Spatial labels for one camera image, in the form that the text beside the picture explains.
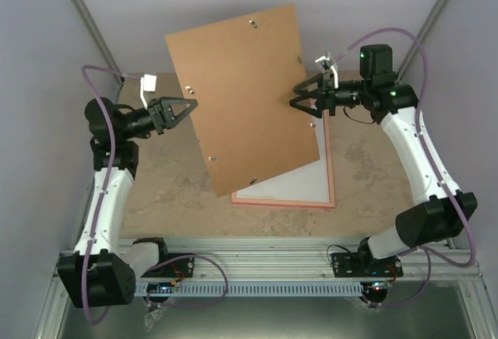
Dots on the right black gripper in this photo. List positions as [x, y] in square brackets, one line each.
[327, 99]

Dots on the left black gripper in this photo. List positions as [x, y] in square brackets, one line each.
[163, 116]

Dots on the brown cardboard backing board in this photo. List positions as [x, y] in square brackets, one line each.
[242, 72]

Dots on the sunset landscape photo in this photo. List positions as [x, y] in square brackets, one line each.
[295, 183]

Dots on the pink wooden picture frame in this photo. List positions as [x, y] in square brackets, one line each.
[330, 168]

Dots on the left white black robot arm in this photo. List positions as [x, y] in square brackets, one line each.
[95, 274]

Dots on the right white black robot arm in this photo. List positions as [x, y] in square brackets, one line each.
[440, 206]

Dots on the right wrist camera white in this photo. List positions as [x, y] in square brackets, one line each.
[329, 69]

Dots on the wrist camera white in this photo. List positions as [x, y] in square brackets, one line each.
[147, 85]
[329, 69]

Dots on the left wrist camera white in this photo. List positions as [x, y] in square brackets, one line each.
[147, 85]

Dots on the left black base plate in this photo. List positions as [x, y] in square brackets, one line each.
[179, 269]

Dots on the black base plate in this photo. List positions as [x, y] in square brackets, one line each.
[179, 269]
[361, 263]

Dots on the grey slotted cable duct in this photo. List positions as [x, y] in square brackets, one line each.
[250, 289]

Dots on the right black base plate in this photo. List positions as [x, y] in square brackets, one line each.
[361, 263]

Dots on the aluminium rail base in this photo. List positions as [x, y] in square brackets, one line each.
[244, 260]

